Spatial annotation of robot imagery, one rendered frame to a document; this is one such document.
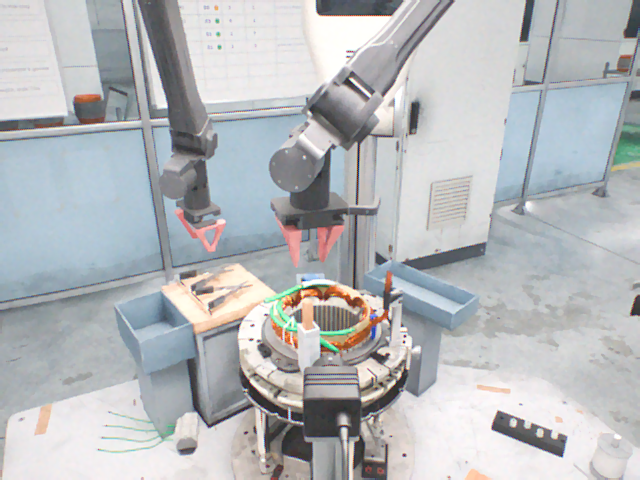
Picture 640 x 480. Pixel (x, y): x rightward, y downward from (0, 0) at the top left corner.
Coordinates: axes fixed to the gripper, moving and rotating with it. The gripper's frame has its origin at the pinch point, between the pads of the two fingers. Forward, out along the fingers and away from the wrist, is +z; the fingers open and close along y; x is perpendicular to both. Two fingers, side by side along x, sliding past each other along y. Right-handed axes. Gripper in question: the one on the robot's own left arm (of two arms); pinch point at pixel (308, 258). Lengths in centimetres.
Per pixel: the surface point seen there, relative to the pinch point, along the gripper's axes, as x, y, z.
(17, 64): 225, -69, 2
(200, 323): 24.1, -14.8, 25.5
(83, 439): 30, -42, 55
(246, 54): 236, 43, 0
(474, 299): 13, 43, 24
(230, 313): 25.9, -8.3, 25.7
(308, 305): -1.0, -0.2, 8.0
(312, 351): -2.1, 0.2, 16.3
